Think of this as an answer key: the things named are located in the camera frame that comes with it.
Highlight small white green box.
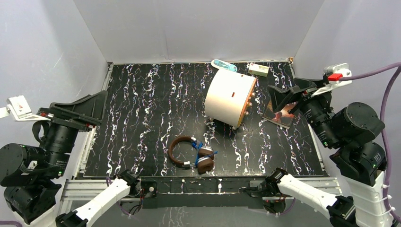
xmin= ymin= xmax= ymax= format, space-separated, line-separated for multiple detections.
xmin=248 ymin=63 xmax=270 ymax=77

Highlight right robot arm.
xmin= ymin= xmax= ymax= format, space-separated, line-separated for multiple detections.
xmin=266 ymin=73 xmax=401 ymax=227

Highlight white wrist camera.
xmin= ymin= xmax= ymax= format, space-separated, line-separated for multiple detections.
xmin=311 ymin=63 xmax=352 ymax=97
xmin=0 ymin=95 xmax=50 ymax=122

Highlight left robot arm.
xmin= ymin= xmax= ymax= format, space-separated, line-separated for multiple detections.
xmin=0 ymin=90 xmax=142 ymax=227

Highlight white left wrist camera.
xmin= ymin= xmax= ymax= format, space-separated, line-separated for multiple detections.
xmin=0 ymin=95 xmax=50 ymax=122

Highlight blue white blister pack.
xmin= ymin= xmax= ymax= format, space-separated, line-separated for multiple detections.
xmin=211 ymin=59 xmax=237 ymax=72

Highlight white cylindrical drum box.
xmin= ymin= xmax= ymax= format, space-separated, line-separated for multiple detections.
xmin=204 ymin=70 xmax=257 ymax=129

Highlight thin blue headphone cable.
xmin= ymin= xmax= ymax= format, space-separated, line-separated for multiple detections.
xmin=190 ymin=140 xmax=219 ymax=168

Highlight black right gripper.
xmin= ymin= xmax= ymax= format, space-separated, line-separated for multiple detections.
xmin=264 ymin=76 xmax=338 ymax=147

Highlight dark book three days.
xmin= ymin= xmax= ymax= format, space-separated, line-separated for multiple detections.
xmin=262 ymin=100 xmax=296 ymax=129

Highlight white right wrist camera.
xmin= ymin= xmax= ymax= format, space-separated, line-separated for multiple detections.
xmin=311 ymin=63 xmax=352 ymax=97

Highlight brown silver headphones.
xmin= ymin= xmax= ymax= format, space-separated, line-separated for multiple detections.
xmin=167 ymin=135 xmax=217 ymax=175

